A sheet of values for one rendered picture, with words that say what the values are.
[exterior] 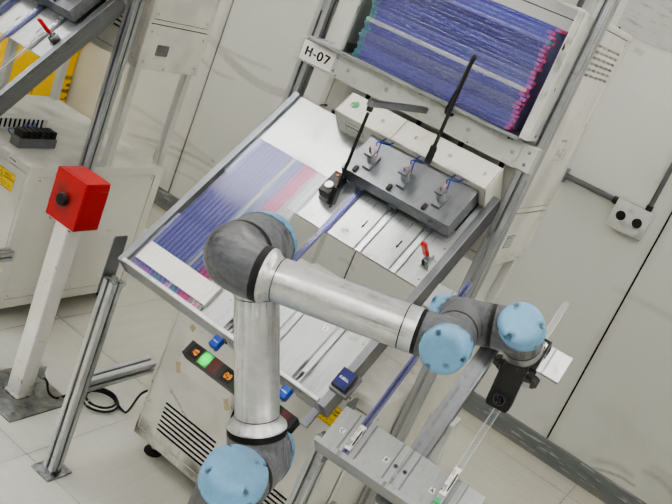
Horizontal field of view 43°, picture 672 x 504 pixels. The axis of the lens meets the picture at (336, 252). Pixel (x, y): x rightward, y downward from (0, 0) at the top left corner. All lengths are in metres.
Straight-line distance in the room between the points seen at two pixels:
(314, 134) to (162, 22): 0.93
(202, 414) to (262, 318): 1.09
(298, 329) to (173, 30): 1.48
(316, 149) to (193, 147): 2.36
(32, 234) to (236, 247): 1.84
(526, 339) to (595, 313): 2.31
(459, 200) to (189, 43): 1.47
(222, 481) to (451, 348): 0.47
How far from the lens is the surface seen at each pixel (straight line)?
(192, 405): 2.60
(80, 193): 2.54
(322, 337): 2.02
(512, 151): 2.17
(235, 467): 1.53
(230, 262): 1.37
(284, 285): 1.35
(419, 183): 2.17
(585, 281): 3.68
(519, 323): 1.39
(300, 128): 2.42
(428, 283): 2.06
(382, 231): 2.16
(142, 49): 3.11
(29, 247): 3.18
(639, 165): 3.60
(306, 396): 1.95
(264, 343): 1.54
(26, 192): 3.04
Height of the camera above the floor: 1.63
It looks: 18 degrees down
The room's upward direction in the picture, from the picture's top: 23 degrees clockwise
